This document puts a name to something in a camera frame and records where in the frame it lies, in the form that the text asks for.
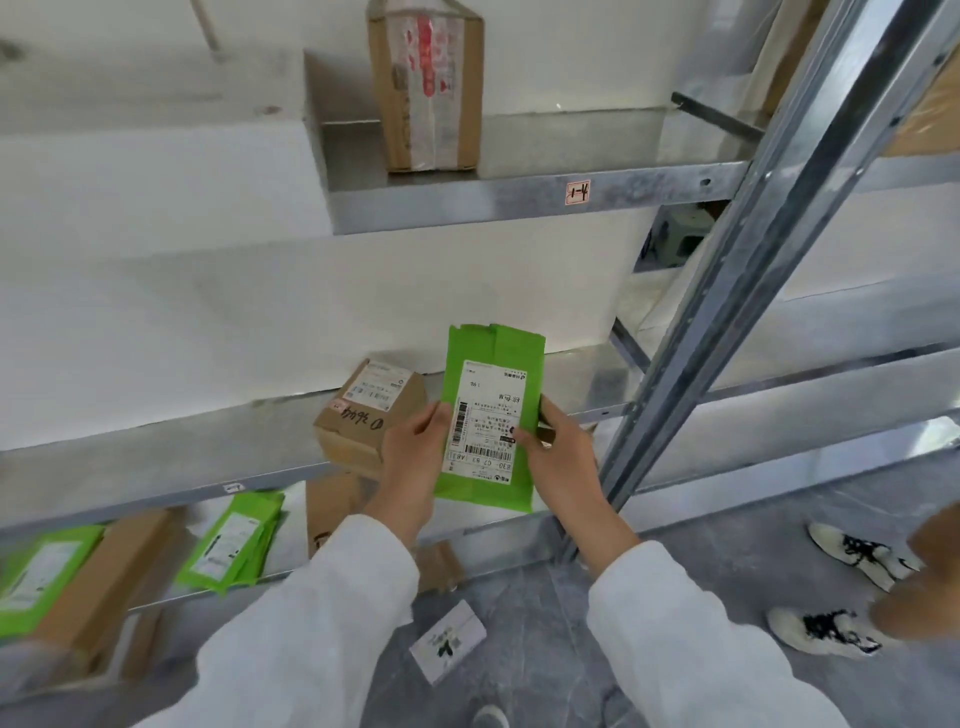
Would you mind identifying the brown box with black logo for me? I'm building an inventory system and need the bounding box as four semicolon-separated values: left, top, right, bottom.
305;471;370;561

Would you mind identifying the person's left hand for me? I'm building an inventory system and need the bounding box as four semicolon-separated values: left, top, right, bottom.
363;401;451;547

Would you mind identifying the person's right forearm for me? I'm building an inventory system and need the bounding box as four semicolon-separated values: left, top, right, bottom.
558;509;853;728

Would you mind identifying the person's left forearm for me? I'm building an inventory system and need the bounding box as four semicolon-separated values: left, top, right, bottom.
142;513;453;728

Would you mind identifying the person's right hand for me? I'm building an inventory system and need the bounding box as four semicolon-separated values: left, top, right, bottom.
512;395;622;543

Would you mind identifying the grey metal shelf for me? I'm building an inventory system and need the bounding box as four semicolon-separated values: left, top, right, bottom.
0;0;894;706
599;0;960;526

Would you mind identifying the brown box with white label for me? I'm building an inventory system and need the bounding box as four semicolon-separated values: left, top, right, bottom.
311;356;430;482

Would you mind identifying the small brown box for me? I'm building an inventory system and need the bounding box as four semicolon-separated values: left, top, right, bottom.
410;540;466;596
32;509;190;670

